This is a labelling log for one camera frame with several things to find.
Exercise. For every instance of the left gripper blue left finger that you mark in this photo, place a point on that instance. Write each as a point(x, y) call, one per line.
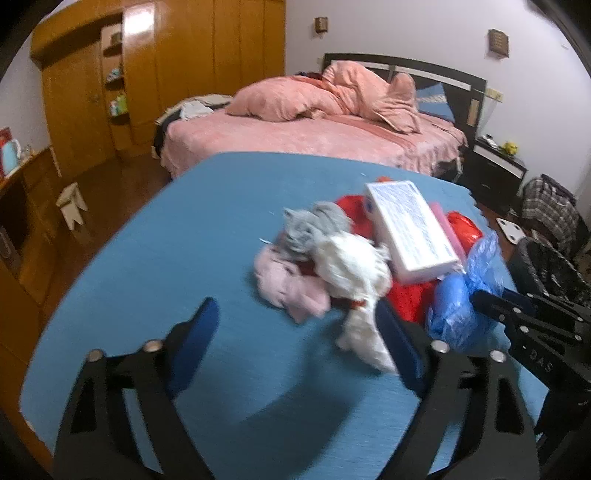
point(95, 438)

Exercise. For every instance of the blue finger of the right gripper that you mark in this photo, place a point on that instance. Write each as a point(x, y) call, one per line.
point(517, 299)
point(493, 306)

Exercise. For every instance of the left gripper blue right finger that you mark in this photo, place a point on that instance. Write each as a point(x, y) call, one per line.
point(497, 439)

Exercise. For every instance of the blue plastic bag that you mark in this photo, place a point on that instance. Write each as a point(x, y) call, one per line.
point(452, 317)

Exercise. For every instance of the pink face mask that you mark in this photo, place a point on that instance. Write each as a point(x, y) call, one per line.
point(449, 231)

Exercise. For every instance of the red plastic bag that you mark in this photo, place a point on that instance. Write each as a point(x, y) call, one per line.
point(465, 229)

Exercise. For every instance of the red cloth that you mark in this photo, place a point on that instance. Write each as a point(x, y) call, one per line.
point(410, 301)

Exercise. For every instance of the white tissue box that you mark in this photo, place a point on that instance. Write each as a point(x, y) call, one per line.
point(403, 220)

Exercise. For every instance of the white cloth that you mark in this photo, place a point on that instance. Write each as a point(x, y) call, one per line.
point(356, 269)

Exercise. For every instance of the pink sock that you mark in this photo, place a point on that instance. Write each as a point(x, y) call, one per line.
point(281, 283)

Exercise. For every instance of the grey sock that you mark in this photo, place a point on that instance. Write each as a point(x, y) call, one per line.
point(304, 229)

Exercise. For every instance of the black lined trash bin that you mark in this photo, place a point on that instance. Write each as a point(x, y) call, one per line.
point(540, 269)

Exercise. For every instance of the white bathroom scale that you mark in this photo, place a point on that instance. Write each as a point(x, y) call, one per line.
point(512, 231)

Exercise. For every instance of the black nightstand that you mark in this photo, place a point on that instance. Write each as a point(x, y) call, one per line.
point(493, 177)

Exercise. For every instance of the yellow toy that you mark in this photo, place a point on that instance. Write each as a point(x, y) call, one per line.
point(510, 148)

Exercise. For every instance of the blue table cloth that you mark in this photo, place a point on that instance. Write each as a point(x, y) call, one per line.
point(271, 400)

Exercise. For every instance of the black headboard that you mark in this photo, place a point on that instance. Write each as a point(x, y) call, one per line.
point(465, 92)

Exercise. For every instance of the blue pillow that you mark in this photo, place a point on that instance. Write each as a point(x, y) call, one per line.
point(433, 101)

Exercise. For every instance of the wooden side cabinet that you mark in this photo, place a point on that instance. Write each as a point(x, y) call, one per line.
point(30, 223)

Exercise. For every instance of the white step stool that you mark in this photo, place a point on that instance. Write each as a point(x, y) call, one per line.
point(71, 204)

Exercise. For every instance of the pink quilt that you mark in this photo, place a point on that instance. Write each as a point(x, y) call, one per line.
point(345, 88)

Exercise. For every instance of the light blue kettle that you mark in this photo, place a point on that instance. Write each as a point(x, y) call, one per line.
point(10, 156)

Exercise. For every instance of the pink bed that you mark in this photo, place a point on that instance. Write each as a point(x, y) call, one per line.
point(186, 143)

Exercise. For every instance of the clothes pile on bed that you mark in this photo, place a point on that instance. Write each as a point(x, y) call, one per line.
point(196, 107)

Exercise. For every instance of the wooden wardrobe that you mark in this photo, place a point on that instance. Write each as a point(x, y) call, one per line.
point(109, 68)

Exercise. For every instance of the right wall lamp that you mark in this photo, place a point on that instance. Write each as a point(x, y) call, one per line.
point(498, 43)

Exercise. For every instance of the wall lamp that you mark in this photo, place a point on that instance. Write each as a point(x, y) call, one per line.
point(321, 25)
point(498, 43)

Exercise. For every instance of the left wall lamp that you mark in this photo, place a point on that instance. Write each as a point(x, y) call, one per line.
point(321, 25)

